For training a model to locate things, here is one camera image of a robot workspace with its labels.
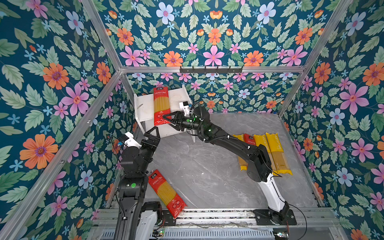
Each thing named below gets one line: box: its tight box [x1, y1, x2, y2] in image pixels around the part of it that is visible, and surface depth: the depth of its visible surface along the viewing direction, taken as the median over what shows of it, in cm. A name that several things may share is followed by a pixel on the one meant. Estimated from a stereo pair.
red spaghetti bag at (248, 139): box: [243, 133, 256, 146], surface depth 103 cm
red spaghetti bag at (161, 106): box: [153, 86, 172, 127], surface depth 77 cm
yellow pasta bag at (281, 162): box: [265, 132, 293, 176], surface depth 95 cm
